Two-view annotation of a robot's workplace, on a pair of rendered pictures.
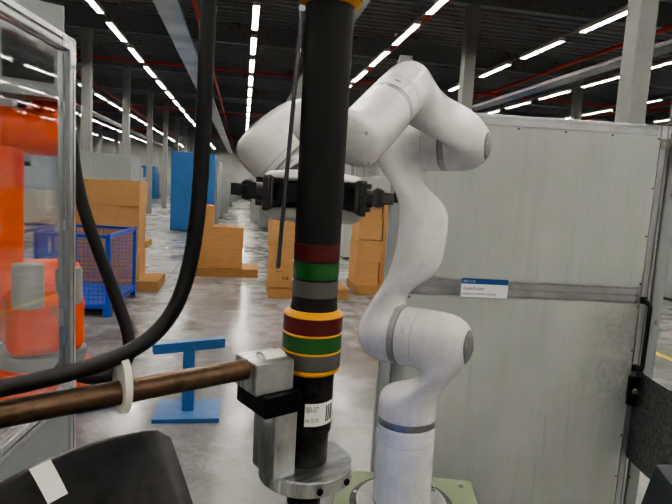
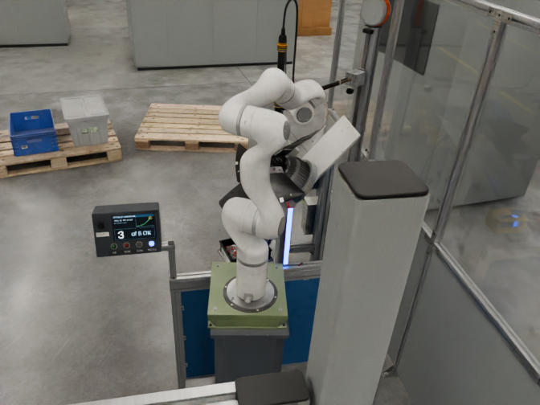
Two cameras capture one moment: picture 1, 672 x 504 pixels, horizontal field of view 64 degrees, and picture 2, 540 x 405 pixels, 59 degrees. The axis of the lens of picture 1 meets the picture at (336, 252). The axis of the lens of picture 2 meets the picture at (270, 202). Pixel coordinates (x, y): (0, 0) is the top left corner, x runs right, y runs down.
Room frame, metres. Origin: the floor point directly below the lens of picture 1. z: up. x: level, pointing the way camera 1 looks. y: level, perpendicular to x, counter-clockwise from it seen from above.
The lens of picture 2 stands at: (2.46, -0.34, 2.34)
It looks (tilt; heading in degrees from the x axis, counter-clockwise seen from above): 33 degrees down; 171
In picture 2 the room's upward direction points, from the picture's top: 4 degrees clockwise
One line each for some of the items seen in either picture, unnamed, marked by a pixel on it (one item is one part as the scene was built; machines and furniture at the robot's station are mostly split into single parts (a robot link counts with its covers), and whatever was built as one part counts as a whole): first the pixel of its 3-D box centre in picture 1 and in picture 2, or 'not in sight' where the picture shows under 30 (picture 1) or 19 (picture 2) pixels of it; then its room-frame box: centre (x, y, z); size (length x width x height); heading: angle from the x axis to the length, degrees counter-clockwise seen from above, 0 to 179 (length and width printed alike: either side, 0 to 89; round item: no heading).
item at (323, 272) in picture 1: (316, 268); not in sight; (0.38, 0.01, 1.60); 0.03 x 0.03 x 0.01
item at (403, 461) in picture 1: (403, 462); (251, 275); (1.06, -0.17, 1.10); 0.19 x 0.19 x 0.18
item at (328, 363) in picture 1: (311, 355); not in sight; (0.38, 0.01, 1.54); 0.04 x 0.04 x 0.01
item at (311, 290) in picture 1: (315, 286); not in sight; (0.38, 0.01, 1.59); 0.03 x 0.03 x 0.01
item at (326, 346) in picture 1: (312, 338); not in sight; (0.38, 0.01, 1.55); 0.04 x 0.04 x 0.01
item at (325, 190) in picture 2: not in sight; (317, 244); (0.22, 0.34, 0.58); 0.09 x 0.05 x 1.15; 4
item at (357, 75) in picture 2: not in sight; (355, 77); (-0.01, 0.50, 1.54); 0.10 x 0.07 x 0.09; 129
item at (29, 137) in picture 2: not in sight; (34, 132); (-2.17, -2.01, 0.25); 0.60 x 0.41 x 0.22; 17
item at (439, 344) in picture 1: (424, 368); (246, 229); (1.05, -0.19, 1.31); 0.19 x 0.12 x 0.24; 60
